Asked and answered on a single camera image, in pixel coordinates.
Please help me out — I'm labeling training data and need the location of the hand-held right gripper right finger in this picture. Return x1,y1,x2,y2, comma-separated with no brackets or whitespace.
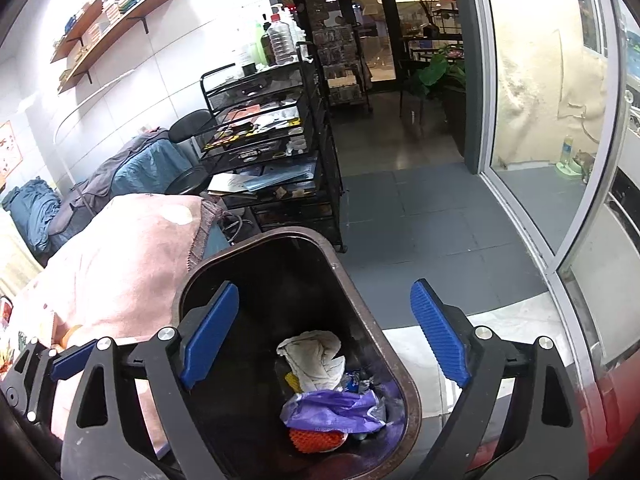
410,278,586,480

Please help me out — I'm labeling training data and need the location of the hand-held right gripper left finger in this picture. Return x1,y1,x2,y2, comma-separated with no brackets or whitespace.
60,280,241,480

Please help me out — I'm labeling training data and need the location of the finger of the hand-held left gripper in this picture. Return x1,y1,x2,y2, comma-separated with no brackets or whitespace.
0,340,99,423

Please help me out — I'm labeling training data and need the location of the black trash bin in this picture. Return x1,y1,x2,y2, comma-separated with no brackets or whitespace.
172,226,423,480

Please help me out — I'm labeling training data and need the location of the blue wrapper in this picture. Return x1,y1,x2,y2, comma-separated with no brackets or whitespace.
345,370,381,396

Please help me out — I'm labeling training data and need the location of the beige paper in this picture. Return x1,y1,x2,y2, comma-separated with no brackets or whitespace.
276,330,347,393

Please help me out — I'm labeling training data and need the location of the purple plastic bag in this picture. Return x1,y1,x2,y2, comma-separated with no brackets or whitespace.
280,390,388,433

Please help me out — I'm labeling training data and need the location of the red foam net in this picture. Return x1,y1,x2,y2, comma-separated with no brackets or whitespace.
289,427,348,455

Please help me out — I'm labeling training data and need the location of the pink polka dot blanket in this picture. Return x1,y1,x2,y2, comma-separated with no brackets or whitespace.
10,194,226,456

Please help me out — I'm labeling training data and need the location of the pile of blue bedding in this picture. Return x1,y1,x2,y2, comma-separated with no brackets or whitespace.
2,177,62,254

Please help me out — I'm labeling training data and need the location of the stack of papers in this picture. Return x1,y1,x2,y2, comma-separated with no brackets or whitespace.
207,160,319,197

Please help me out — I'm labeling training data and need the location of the grey towel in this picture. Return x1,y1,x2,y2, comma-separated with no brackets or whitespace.
55,127,173,234

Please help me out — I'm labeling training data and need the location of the blue massage bed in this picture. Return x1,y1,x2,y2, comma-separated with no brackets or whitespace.
47,127,193,241

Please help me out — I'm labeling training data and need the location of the black mesh cart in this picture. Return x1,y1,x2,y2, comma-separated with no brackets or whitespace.
200,42,348,254

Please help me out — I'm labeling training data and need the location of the black stool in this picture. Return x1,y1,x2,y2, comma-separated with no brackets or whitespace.
165,109,226,196

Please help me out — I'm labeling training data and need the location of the green pet water dispenser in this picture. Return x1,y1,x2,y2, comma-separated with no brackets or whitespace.
555,135,577,179

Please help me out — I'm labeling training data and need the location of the glass sliding door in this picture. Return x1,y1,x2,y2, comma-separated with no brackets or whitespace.
465,0,640,376

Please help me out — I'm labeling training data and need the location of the white curved pipe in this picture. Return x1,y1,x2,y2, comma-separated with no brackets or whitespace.
52,67,138,161

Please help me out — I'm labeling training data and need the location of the potted green plant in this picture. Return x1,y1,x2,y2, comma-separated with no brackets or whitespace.
417,45,468,152

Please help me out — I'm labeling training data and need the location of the clear plastic bottle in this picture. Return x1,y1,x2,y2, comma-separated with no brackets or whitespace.
267,10,297,67

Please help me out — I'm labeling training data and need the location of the display rack of packets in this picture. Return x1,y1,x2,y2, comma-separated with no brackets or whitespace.
305,0,374,112

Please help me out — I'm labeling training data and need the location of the wall poster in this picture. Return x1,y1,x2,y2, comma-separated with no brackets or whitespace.
0,120,25,188

